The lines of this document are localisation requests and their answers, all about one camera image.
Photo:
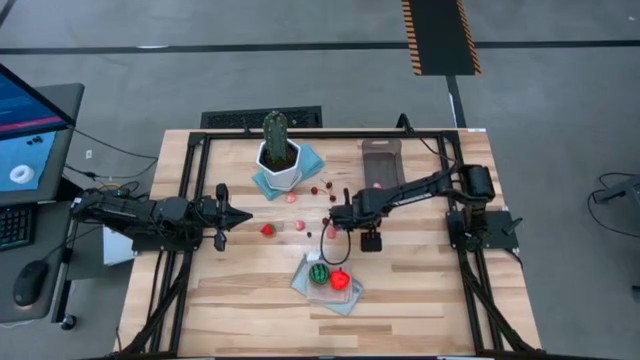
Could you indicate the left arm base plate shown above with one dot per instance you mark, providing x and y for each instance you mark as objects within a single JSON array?
[{"x": 165, "y": 246}]

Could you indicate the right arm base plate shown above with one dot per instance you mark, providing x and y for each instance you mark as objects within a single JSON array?
[{"x": 500, "y": 232}]

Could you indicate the white box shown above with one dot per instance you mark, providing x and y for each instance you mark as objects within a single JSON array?
[{"x": 117, "y": 247}]

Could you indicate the red toy strawberry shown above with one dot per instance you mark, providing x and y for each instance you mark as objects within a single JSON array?
[{"x": 268, "y": 230}]

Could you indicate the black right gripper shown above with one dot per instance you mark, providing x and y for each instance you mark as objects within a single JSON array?
[{"x": 369, "y": 207}]

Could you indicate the grey desk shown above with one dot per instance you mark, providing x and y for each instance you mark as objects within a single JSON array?
[{"x": 20, "y": 315}]

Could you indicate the teal cloth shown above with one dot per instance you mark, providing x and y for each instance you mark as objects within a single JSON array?
[{"x": 312, "y": 162}]

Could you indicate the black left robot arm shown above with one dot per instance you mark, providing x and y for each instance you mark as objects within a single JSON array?
[{"x": 125, "y": 212}]

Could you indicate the green toy watermelon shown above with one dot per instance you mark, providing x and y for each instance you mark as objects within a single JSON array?
[{"x": 319, "y": 274}]

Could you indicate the grey translucent plastic container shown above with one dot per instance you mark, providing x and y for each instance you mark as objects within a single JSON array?
[{"x": 382, "y": 160}]

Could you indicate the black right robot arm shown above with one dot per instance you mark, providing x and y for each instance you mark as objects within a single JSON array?
[{"x": 425, "y": 185}]

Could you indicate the black caster wheel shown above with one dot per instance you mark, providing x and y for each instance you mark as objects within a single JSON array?
[{"x": 68, "y": 322}]

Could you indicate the clear plastic tray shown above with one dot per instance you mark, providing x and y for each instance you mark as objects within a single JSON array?
[{"x": 300, "y": 285}]

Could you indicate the black striped floor mat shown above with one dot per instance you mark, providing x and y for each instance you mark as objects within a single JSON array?
[{"x": 440, "y": 35}]

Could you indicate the black keyboard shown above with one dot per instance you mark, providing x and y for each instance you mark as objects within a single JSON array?
[{"x": 15, "y": 227}]

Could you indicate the computer monitor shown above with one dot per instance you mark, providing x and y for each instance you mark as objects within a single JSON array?
[{"x": 25, "y": 165}]

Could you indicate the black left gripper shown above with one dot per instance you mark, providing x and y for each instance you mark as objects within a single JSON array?
[{"x": 207, "y": 216}]

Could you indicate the black aluminium table frame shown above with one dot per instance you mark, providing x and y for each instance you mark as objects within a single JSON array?
[{"x": 325, "y": 134}]

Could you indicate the black floor vent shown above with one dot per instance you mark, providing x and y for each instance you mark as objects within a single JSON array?
[{"x": 235, "y": 119}]

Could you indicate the black computer mouse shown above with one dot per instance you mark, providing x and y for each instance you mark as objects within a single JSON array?
[{"x": 30, "y": 282}]

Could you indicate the red toy tomato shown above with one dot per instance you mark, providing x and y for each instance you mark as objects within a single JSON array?
[{"x": 340, "y": 280}]

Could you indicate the beige folded cloth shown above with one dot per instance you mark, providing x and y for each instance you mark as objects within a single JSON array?
[{"x": 330, "y": 296}]

